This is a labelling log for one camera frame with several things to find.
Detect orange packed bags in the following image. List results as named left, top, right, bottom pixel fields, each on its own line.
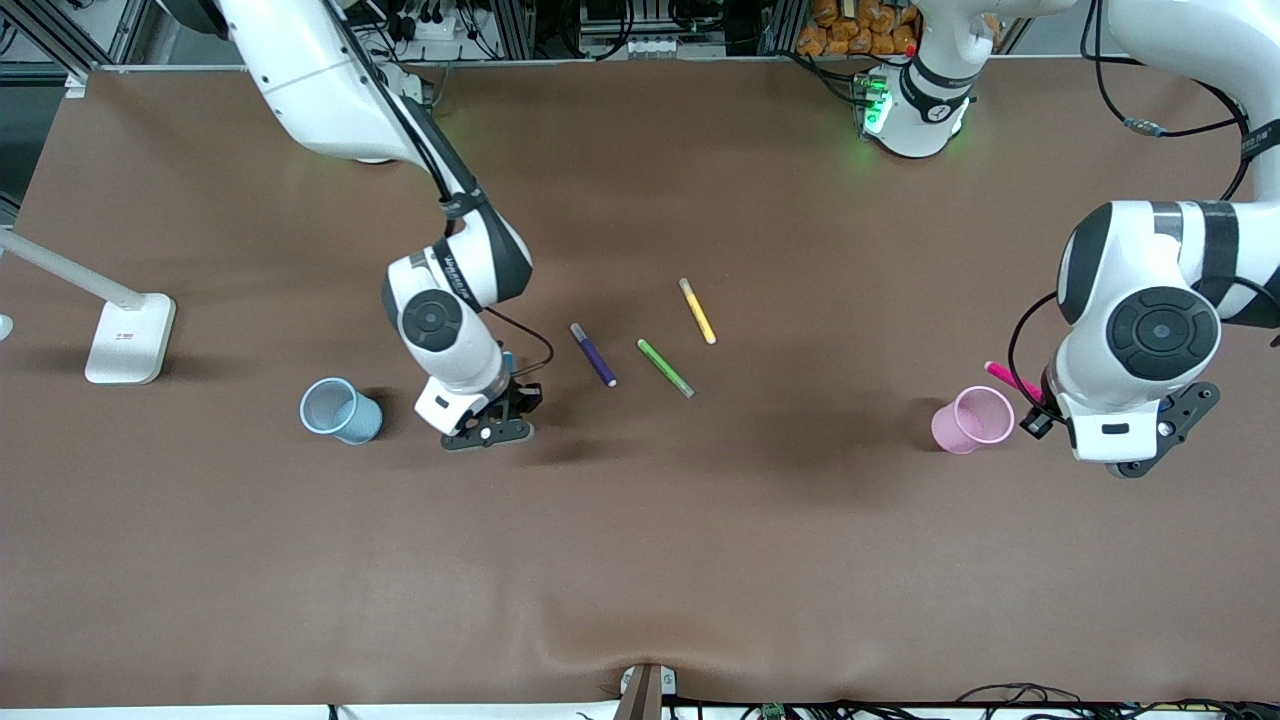
left=795, top=0, right=921, bottom=58

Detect green marker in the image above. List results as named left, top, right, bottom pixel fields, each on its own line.
left=637, top=339, right=696, bottom=399

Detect light blue plastic cup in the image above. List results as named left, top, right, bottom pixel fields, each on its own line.
left=300, top=377, right=384, bottom=446

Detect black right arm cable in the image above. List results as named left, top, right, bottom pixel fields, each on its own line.
left=483, top=305, right=555, bottom=381

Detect brown metal bracket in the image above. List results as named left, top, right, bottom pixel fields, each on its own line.
left=618, top=663, right=679, bottom=720

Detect purple marker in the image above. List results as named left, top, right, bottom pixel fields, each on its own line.
left=569, top=322, right=618, bottom=389

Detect black floor cables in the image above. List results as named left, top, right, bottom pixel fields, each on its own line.
left=955, top=683, right=1280, bottom=720

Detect pink marker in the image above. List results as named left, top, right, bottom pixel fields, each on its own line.
left=984, top=361, right=1046, bottom=403

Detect grey equipment box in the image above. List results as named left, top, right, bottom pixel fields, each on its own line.
left=578, top=0, right=691, bottom=59

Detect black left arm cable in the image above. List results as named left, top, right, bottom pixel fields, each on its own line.
left=1006, top=0, right=1256, bottom=426

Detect pink plastic cup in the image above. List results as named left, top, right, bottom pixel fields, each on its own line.
left=930, top=386, right=1016, bottom=456

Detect yellow marker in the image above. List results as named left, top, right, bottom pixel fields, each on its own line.
left=678, top=278, right=718, bottom=346

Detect white lamp stand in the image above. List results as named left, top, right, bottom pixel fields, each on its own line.
left=0, top=228, right=177, bottom=386

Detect white power strip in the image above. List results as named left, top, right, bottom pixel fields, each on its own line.
left=392, top=3, right=471, bottom=41

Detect aluminium frame post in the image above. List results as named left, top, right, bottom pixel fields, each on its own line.
left=768, top=0, right=806, bottom=56
left=497, top=0, right=536, bottom=61

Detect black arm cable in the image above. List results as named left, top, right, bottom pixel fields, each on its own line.
left=1006, top=0, right=1256, bottom=426
left=483, top=305, right=555, bottom=381

